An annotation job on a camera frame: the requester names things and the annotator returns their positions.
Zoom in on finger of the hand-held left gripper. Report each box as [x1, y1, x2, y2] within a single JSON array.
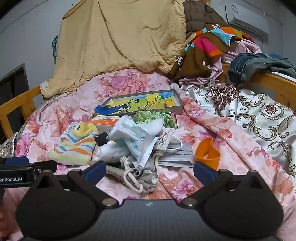
[[27, 160, 58, 174], [4, 156, 30, 166]]

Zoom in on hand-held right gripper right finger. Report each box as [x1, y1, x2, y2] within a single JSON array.
[[179, 161, 270, 208]]

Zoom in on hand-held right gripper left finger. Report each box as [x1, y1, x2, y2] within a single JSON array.
[[29, 161, 119, 208]]

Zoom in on orange plastic cup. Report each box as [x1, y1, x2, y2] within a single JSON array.
[[195, 137, 221, 171]]

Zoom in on white gauze cloth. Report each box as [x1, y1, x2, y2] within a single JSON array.
[[92, 140, 130, 163]]

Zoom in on grey face mask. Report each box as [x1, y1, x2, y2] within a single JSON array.
[[158, 137, 195, 168]]

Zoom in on striped pastel sock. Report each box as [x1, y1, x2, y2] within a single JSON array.
[[48, 122, 99, 166]]

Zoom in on white plastic packet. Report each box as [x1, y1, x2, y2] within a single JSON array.
[[107, 115, 162, 166]]

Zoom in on grey drawstring pouch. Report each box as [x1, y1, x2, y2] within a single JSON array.
[[105, 155, 160, 197]]

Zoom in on grey tray with cartoon drawing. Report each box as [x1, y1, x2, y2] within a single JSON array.
[[92, 88, 184, 117]]

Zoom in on white and blue carton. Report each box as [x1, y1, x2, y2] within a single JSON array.
[[61, 122, 81, 141]]

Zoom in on orange and white carton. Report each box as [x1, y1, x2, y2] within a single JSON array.
[[87, 115, 123, 135]]

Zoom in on glass jar of green paper stars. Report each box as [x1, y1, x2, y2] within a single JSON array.
[[132, 109, 178, 130]]

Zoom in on dark framed window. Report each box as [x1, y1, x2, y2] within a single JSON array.
[[0, 63, 35, 144]]

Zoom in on cream ornate patterned blanket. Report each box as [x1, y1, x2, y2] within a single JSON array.
[[180, 81, 296, 176]]

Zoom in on pink floral bedsheet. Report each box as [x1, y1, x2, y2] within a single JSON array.
[[5, 68, 296, 241]]

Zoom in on brown multicoloured patchwork garment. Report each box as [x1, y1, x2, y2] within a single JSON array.
[[168, 26, 252, 81]]

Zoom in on blue denim jeans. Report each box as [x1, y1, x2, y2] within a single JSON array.
[[227, 53, 296, 82]]

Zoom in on yellow quilt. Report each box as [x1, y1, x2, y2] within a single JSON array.
[[39, 0, 188, 99]]

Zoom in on teal cloth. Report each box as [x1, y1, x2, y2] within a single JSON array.
[[269, 53, 290, 63]]

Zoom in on brown quilted jacket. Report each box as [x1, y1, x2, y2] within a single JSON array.
[[183, 0, 229, 40]]

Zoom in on white air conditioner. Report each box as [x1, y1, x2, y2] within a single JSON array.
[[225, 0, 271, 35]]

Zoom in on white cable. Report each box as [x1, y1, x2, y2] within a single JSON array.
[[36, 94, 79, 127]]

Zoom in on wooden bed frame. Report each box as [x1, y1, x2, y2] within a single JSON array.
[[0, 62, 296, 137]]

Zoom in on teal wall poster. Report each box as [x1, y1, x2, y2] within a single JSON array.
[[51, 35, 60, 66]]

